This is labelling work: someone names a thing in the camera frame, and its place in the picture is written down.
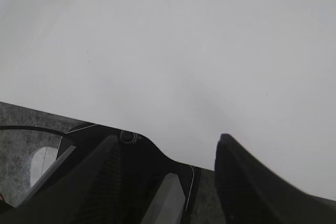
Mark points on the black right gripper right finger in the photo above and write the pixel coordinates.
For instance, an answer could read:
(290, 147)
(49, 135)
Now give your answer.
(249, 192)

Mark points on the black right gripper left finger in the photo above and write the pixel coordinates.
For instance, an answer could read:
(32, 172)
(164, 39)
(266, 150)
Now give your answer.
(89, 193)

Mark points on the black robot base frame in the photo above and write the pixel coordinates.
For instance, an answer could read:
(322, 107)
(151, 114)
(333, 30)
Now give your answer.
(153, 187)

